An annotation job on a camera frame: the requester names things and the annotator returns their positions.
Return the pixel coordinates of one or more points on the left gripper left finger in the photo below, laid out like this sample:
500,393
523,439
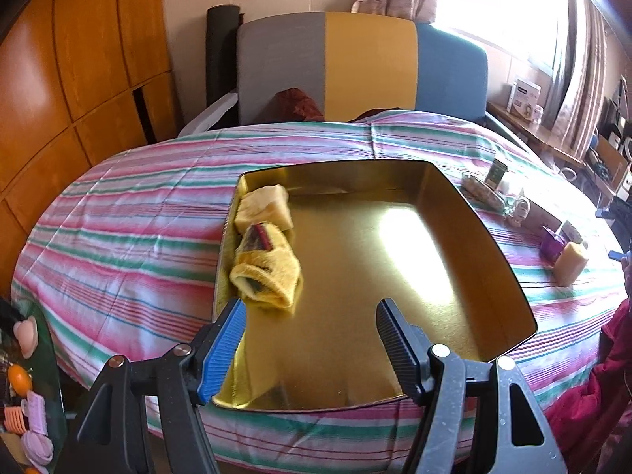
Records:
111,430

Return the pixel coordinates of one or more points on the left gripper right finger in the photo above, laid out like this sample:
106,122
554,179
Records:
477,417

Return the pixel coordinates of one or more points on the purple triangular snack packet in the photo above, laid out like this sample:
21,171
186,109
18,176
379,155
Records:
552,244

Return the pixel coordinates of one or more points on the green cracker packet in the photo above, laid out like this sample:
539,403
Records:
483,193

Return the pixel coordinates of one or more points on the yellow towel with red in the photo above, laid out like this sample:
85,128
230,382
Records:
266,271

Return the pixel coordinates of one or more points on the white cardboard box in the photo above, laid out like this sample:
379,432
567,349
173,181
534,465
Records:
539,217

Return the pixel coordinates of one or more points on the green medicine box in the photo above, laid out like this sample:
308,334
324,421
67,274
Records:
495,174

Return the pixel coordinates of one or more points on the striped bed sheet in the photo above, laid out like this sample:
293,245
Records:
124,260

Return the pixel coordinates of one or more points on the gold tin box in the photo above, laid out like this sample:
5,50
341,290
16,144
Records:
365,231

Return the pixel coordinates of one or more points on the wooden side shelf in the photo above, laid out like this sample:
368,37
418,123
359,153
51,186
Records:
539,138

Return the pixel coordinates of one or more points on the white box on shelf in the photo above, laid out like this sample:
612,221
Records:
523,99

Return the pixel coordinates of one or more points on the dark red pillow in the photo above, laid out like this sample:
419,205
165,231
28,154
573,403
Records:
294,105

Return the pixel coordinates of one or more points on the orange wooden wardrobe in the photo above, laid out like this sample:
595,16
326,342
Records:
81,80

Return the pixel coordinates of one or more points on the tricolour headboard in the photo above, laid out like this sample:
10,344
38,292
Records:
348,63

